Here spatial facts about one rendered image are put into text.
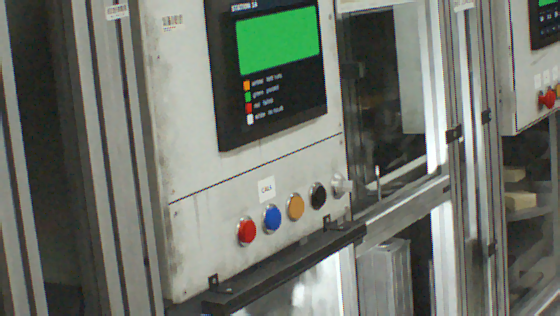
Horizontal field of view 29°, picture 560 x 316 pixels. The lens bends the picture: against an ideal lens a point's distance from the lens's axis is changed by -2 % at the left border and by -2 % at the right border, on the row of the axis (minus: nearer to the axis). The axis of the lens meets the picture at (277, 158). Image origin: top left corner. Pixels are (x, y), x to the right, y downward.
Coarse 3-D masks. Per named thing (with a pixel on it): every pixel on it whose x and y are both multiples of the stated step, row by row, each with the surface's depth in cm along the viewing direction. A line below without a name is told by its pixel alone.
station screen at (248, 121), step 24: (264, 0) 137; (288, 0) 142; (312, 0) 147; (240, 72) 133; (264, 72) 137; (288, 72) 142; (312, 72) 147; (240, 96) 133; (264, 96) 137; (288, 96) 142; (312, 96) 147; (240, 120) 133; (264, 120) 138
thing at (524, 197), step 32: (544, 128) 245; (512, 160) 228; (544, 160) 246; (512, 192) 229; (544, 192) 247; (512, 224) 229; (544, 224) 248; (512, 256) 230; (544, 256) 248; (512, 288) 231; (544, 288) 249
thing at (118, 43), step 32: (480, 0) 205; (128, 32) 120; (480, 32) 206; (128, 64) 120; (480, 64) 206; (128, 96) 120; (128, 128) 122; (128, 160) 121; (128, 192) 121; (128, 224) 121; (384, 256) 214; (160, 288) 126; (384, 288) 215
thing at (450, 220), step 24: (336, 48) 159; (456, 144) 197; (456, 168) 198; (456, 192) 198; (432, 216) 199; (456, 216) 198; (432, 240) 200; (456, 240) 199; (456, 264) 199; (456, 288) 200; (456, 312) 201
